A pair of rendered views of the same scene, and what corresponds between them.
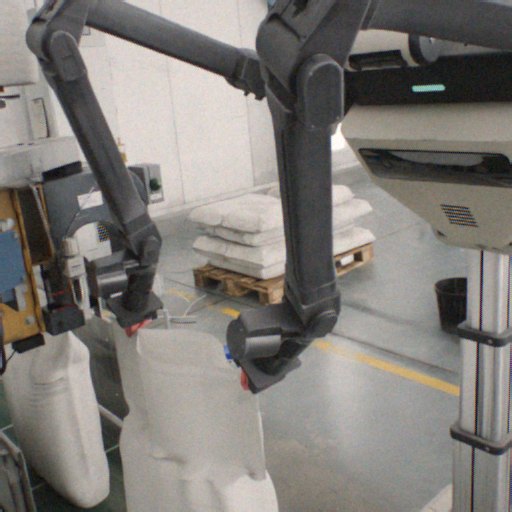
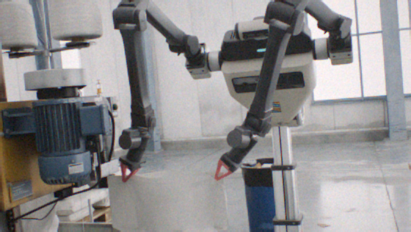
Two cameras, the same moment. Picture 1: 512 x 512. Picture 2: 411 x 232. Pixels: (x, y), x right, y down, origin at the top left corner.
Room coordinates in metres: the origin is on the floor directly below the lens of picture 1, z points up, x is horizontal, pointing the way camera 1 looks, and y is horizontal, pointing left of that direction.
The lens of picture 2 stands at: (-0.37, 0.79, 1.31)
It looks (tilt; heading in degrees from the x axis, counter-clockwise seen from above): 3 degrees down; 330
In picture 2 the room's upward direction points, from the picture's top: 5 degrees counter-clockwise
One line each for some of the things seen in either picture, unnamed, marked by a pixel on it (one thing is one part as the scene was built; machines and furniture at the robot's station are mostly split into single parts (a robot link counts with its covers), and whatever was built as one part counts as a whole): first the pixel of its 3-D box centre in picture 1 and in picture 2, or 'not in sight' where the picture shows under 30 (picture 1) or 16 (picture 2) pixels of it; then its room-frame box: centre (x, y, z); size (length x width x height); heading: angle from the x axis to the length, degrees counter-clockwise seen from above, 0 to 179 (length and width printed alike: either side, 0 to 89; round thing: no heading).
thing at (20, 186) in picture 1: (17, 219); not in sight; (1.28, 0.52, 1.26); 0.22 x 0.05 x 0.16; 41
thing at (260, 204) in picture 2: not in sight; (269, 198); (2.64, -1.49, 0.32); 0.51 x 0.48 x 0.65; 131
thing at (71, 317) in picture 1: (62, 316); (77, 178); (1.24, 0.45, 1.04); 0.08 x 0.06 x 0.05; 131
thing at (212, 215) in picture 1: (234, 209); not in sight; (4.45, 0.15, 0.56); 0.66 x 0.43 x 0.15; 128
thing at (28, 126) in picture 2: not in sight; (29, 121); (1.01, 0.62, 1.27); 0.12 x 0.09 x 0.09; 131
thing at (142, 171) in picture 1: (145, 183); (106, 107); (1.43, 0.25, 1.28); 0.08 x 0.05 x 0.09; 41
